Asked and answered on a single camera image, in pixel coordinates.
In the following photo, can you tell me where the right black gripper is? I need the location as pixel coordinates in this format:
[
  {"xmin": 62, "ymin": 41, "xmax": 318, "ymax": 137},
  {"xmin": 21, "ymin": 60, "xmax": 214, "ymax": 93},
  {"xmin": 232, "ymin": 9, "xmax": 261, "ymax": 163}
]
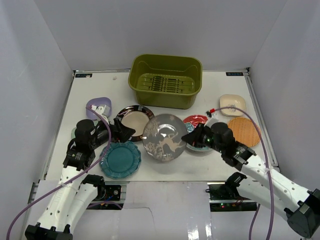
[{"xmin": 181, "ymin": 122, "xmax": 225, "ymax": 154}]

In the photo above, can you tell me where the red and teal floral plate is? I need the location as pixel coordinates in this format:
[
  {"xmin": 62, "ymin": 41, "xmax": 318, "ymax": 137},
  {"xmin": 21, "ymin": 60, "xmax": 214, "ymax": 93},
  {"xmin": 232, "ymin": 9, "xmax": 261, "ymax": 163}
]
[{"xmin": 183, "ymin": 114, "xmax": 212, "ymax": 153}]

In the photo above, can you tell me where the black rimmed beige plate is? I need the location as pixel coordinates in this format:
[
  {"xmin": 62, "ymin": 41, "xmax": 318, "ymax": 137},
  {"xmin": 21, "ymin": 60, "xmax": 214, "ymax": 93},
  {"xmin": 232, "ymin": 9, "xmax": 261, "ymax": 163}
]
[{"xmin": 116, "ymin": 105, "xmax": 155, "ymax": 143}]

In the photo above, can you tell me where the grey floral plate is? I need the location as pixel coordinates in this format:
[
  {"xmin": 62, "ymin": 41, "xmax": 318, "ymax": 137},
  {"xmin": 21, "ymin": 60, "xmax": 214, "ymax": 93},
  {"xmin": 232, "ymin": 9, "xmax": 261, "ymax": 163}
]
[{"xmin": 142, "ymin": 113, "xmax": 188, "ymax": 162}]

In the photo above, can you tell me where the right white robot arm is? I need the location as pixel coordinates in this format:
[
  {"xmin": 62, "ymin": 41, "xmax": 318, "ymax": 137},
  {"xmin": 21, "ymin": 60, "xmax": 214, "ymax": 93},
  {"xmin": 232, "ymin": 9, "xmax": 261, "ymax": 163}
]
[{"xmin": 181, "ymin": 122, "xmax": 320, "ymax": 239}]

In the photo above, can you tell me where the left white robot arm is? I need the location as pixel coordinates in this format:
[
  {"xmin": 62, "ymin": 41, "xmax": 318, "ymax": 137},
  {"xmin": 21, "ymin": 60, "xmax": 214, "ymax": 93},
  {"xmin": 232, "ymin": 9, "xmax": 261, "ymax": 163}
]
[{"xmin": 24, "ymin": 119, "xmax": 136, "ymax": 240}]

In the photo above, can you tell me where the olive green plastic bin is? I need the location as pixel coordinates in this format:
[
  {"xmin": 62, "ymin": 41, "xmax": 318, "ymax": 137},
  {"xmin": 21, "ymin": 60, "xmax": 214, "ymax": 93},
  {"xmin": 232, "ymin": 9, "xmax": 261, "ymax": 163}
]
[{"xmin": 128, "ymin": 54, "xmax": 203, "ymax": 110}]

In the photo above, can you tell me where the teal scalloped plate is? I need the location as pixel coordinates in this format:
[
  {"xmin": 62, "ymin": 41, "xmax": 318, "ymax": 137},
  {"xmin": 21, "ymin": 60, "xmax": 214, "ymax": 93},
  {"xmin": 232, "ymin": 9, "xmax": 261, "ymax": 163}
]
[{"xmin": 99, "ymin": 141, "xmax": 142, "ymax": 180}]

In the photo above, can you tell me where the lavender square dish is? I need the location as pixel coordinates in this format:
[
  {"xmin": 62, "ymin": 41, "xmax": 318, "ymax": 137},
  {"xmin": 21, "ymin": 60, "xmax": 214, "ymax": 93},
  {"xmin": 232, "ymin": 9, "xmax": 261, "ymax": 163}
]
[{"xmin": 86, "ymin": 97, "xmax": 112, "ymax": 120}]

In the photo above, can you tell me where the mint green square plate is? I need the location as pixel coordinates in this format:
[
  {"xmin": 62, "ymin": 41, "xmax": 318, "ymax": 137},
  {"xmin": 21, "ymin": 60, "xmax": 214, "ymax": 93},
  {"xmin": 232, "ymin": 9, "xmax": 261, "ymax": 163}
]
[{"xmin": 71, "ymin": 127, "xmax": 77, "ymax": 140}]

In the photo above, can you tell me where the orange woven round plate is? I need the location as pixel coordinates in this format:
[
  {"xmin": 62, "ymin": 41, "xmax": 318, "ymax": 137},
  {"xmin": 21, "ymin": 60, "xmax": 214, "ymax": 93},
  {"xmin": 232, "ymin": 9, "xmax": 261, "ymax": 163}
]
[{"xmin": 227, "ymin": 117, "xmax": 261, "ymax": 148}]

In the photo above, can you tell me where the cream square dish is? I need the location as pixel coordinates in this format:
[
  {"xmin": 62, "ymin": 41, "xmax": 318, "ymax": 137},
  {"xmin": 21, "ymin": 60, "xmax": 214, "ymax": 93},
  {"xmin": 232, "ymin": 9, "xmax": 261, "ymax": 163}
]
[{"xmin": 219, "ymin": 94, "xmax": 247, "ymax": 117}]

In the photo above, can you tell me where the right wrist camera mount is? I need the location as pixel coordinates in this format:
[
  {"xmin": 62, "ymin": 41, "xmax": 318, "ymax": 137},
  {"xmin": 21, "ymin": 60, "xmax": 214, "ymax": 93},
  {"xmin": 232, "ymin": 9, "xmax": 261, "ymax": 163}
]
[{"xmin": 206, "ymin": 108, "xmax": 220, "ymax": 125}]

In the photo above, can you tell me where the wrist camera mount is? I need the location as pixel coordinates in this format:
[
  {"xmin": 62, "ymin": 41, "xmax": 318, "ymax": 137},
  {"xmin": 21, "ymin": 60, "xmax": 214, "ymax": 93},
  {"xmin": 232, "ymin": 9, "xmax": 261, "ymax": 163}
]
[
  {"xmin": 206, "ymin": 108, "xmax": 220, "ymax": 125},
  {"xmin": 90, "ymin": 104, "xmax": 111, "ymax": 124}
]

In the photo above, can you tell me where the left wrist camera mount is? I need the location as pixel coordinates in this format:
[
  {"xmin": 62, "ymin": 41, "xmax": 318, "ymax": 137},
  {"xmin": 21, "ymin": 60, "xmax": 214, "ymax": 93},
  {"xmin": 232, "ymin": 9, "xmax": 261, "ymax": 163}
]
[{"xmin": 90, "ymin": 104, "xmax": 111, "ymax": 124}]

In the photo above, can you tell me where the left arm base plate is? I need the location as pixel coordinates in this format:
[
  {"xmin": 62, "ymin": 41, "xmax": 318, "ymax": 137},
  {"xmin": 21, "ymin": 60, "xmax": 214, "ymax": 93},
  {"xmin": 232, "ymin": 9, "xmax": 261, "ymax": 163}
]
[{"xmin": 74, "ymin": 183, "xmax": 123, "ymax": 205}]

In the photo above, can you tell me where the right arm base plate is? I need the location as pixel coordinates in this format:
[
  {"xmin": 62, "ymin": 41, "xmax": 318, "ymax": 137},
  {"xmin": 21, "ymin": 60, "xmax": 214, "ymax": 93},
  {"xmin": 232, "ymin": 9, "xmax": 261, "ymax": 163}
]
[{"xmin": 205, "ymin": 182, "xmax": 258, "ymax": 212}]

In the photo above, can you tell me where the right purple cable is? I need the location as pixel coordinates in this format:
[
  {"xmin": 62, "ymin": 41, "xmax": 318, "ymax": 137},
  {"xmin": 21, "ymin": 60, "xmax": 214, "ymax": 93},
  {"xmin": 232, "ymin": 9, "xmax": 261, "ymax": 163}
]
[{"xmin": 214, "ymin": 106, "xmax": 275, "ymax": 240}]

